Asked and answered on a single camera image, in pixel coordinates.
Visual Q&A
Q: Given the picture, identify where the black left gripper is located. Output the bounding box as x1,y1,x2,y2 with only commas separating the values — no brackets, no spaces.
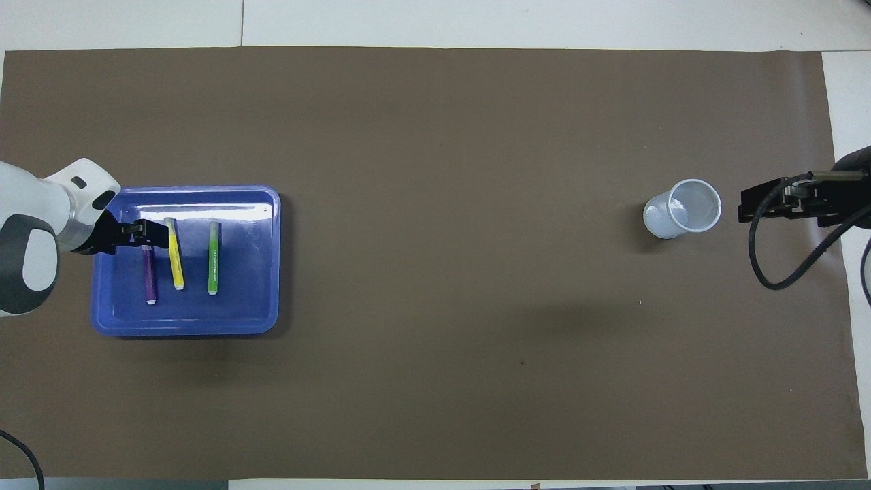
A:
71,211,170,257

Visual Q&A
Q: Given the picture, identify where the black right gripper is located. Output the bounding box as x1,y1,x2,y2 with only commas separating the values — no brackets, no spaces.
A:
739,145,871,229

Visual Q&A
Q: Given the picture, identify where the yellow pen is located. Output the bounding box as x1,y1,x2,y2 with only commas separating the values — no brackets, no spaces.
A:
165,217,186,291

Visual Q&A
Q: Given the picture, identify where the purple pen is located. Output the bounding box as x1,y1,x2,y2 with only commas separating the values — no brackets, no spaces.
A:
141,246,159,305

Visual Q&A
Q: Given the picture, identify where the green pen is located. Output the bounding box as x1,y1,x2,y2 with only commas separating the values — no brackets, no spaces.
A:
208,220,222,296

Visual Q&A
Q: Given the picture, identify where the blue plastic tray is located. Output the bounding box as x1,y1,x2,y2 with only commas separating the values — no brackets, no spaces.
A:
91,184,281,338

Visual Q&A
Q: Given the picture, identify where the clear plastic cup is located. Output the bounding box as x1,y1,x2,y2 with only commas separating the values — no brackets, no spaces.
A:
643,179,722,240

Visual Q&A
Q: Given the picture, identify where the brown table mat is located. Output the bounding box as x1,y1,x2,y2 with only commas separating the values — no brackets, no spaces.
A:
0,46,868,481

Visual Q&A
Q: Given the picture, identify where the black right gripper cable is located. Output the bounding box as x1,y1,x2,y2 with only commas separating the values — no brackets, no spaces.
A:
748,170,871,308

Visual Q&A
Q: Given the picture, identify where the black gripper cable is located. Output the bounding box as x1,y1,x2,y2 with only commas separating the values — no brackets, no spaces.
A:
748,170,871,308
0,429,46,490

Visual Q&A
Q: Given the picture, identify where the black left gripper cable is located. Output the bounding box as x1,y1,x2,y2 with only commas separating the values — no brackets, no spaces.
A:
0,429,46,490

